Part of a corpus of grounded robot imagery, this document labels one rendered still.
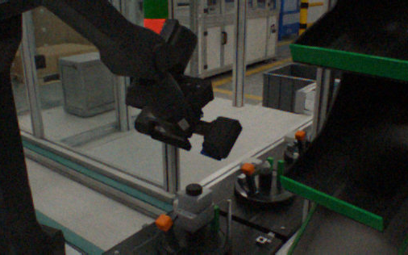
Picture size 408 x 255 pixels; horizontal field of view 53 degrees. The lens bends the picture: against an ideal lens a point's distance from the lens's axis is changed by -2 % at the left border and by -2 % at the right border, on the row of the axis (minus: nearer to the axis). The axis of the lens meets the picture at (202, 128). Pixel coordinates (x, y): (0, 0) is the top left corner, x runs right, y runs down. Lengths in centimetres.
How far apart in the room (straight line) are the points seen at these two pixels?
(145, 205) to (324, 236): 49
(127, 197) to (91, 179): 14
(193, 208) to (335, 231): 24
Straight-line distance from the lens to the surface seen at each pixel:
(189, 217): 71
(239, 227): 84
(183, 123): 61
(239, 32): 187
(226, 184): 100
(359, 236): 62
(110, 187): 107
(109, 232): 94
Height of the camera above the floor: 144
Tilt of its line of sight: 20 degrees down
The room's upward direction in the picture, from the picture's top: straight up
